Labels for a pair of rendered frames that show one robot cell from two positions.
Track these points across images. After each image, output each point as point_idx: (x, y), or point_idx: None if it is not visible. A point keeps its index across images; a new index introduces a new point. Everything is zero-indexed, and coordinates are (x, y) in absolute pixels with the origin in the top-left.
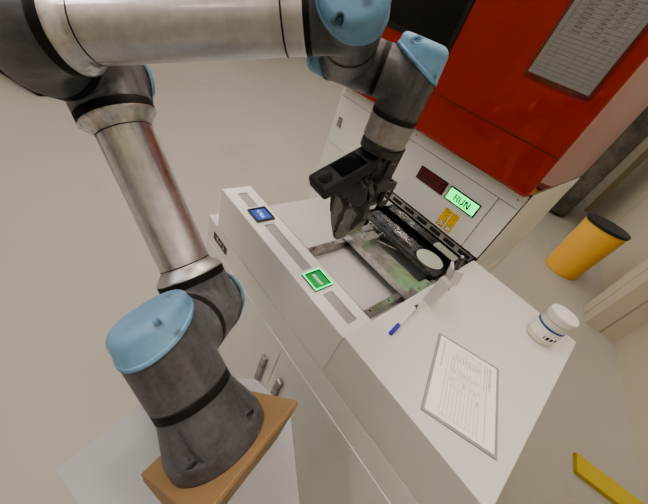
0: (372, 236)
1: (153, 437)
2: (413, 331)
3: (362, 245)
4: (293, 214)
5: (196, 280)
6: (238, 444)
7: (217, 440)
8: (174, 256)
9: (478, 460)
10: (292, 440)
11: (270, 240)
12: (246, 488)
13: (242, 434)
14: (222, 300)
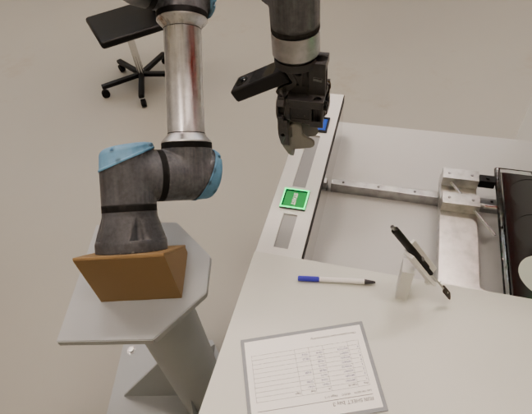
0: (465, 201)
1: None
2: (330, 296)
3: (440, 207)
4: (411, 145)
5: (171, 144)
6: (115, 246)
7: (108, 235)
8: (170, 123)
9: (234, 413)
10: (189, 308)
11: (296, 149)
12: (141, 304)
13: (121, 242)
14: (181, 166)
